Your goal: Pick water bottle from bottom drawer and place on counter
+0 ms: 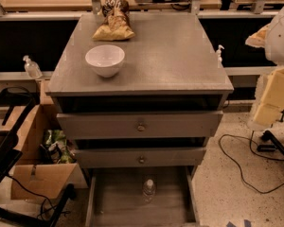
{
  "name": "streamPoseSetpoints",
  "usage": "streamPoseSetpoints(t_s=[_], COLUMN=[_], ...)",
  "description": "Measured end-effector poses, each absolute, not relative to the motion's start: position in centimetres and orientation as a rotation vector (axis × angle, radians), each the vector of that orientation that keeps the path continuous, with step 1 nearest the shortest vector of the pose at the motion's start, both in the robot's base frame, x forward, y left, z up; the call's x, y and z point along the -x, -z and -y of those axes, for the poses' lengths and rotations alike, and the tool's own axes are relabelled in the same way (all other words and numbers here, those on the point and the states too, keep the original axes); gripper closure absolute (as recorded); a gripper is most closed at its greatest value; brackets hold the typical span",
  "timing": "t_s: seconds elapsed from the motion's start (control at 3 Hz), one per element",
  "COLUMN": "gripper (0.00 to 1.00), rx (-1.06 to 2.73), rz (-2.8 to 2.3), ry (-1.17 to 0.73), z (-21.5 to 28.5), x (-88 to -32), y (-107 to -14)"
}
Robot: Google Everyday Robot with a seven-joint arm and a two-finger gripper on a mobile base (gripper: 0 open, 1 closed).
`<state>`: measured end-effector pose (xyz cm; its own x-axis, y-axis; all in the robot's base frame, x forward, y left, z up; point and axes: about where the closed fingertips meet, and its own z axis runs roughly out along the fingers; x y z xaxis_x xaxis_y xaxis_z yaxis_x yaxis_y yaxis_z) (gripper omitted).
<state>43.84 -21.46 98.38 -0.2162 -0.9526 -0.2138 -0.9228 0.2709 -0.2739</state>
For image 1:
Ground clear plastic water bottle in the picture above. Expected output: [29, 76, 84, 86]
[142, 179, 156, 202]

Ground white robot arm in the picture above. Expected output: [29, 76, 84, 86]
[245, 7, 284, 131]

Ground grey drawer cabinet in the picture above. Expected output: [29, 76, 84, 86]
[45, 12, 235, 227]

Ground top grey drawer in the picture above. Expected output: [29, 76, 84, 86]
[57, 111, 222, 140]

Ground middle grey drawer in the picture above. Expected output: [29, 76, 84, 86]
[75, 148, 206, 168]

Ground small white pump bottle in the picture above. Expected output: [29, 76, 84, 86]
[216, 44, 224, 63]

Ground open bottom grey drawer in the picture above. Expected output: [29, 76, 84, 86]
[84, 166, 200, 227]

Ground clear pump sanitizer bottle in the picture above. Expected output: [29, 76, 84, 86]
[23, 55, 43, 79]

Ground white ceramic bowl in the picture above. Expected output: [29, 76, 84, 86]
[85, 44, 125, 78]

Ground yellow chip bag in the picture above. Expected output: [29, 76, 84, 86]
[93, 0, 135, 41]

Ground green snack bags in box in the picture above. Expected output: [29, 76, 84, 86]
[40, 130, 76, 164]

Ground open cardboard box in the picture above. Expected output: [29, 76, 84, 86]
[0, 79, 89, 201]

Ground black floor bar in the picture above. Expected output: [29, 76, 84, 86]
[257, 131, 284, 156]

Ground black floor cable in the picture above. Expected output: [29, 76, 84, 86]
[218, 131, 284, 195]

